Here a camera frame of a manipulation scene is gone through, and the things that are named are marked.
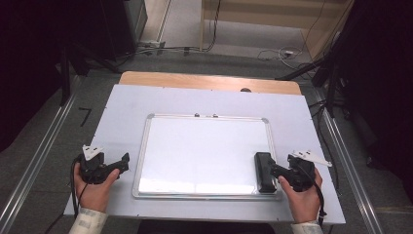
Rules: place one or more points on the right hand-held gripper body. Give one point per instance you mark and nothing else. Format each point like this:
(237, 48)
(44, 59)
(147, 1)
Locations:
(302, 177)

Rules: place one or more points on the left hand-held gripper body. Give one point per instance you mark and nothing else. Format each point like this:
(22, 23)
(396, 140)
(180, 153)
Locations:
(94, 170)

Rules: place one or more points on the black whiteboard eraser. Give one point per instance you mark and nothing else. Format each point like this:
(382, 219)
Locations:
(261, 169)

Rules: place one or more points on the person's left hand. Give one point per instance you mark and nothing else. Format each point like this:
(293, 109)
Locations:
(94, 195)

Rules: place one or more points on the person's right hand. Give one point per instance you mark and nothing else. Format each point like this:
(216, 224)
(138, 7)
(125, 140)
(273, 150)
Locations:
(303, 204)

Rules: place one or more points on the black tripod stand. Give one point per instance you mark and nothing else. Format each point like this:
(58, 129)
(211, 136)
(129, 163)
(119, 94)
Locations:
(331, 87)

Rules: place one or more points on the wooden table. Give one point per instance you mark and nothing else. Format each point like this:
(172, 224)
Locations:
(195, 81)

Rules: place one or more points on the power strip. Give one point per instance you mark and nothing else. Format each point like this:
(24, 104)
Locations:
(151, 44)

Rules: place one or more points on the black curtain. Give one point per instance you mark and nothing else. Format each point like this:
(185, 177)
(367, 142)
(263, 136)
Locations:
(383, 81)

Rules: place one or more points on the black cabinet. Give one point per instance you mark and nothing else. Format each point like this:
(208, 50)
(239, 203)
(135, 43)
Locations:
(123, 26)

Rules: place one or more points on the light wooden cabinet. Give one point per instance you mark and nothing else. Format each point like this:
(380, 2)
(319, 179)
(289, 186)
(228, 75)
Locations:
(259, 19)

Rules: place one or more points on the metal floor rail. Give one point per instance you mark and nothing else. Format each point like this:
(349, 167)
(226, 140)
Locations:
(350, 169)
(39, 152)

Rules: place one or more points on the white whiteboard with metal frame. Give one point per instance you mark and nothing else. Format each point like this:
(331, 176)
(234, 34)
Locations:
(201, 152)

